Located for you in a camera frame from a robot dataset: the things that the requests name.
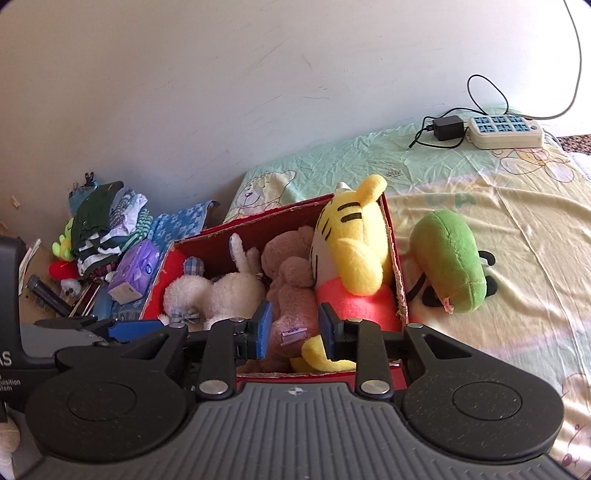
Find dusty pink plush bear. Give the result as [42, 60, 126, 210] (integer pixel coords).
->
[260, 225, 321, 374]

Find purple tissue pack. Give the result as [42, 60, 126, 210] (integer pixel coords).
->
[107, 239, 162, 304]

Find black tube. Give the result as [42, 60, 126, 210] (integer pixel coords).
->
[25, 274, 70, 317]

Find green plush toy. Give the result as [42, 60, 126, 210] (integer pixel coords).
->
[405, 209, 498, 315]

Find red soft toy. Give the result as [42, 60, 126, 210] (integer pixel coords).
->
[48, 261, 81, 281]

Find yellow plush tiger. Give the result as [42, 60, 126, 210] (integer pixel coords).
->
[291, 174, 402, 372]

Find cartoon bear bed sheet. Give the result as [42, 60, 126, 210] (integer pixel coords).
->
[222, 106, 591, 472]

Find cream power strip blue sockets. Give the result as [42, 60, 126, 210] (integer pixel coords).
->
[464, 114, 544, 150]

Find dark green garment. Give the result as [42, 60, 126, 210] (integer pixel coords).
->
[74, 181, 125, 250]

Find white papers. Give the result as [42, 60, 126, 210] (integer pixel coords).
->
[18, 240, 42, 296]

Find white plush rabbit blue bow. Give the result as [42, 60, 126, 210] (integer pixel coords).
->
[208, 233, 269, 326]

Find striped folded clothes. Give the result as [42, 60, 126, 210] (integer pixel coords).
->
[76, 189, 153, 278]

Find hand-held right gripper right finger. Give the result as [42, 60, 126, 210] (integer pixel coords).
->
[318, 302, 476, 398]

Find green yellow soft toy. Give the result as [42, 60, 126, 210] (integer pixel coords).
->
[52, 217, 77, 259]

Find blue patterned cloth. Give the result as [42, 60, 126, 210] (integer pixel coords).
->
[95, 199, 221, 319]

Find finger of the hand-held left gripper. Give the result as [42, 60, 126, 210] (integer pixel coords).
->
[95, 320, 165, 344]

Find red cardboard box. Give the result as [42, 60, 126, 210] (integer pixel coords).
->
[139, 193, 409, 377]

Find brown patterned cushion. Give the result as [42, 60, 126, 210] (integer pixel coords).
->
[556, 133, 591, 155]

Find white plush rabbit grey bow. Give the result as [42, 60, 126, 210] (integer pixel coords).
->
[157, 257, 218, 326]

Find black power adapter with cable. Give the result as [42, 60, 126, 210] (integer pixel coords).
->
[407, 74, 509, 151]

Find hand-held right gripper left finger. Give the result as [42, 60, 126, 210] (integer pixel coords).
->
[106, 299, 274, 400]

